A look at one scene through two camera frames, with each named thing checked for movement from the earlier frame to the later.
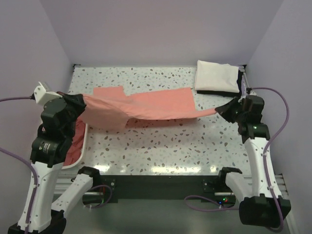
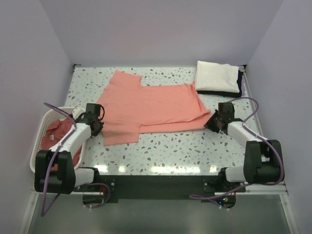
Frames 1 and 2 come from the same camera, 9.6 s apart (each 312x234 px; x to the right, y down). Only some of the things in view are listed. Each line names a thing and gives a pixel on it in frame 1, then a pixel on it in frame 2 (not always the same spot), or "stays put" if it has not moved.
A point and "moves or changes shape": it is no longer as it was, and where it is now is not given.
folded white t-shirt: [216, 77] stays put
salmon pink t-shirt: [108, 108] moves or changes shape
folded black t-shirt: [227, 93] stays put
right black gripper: [224, 109] -> [208, 124]
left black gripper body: [70, 131] -> [100, 127]
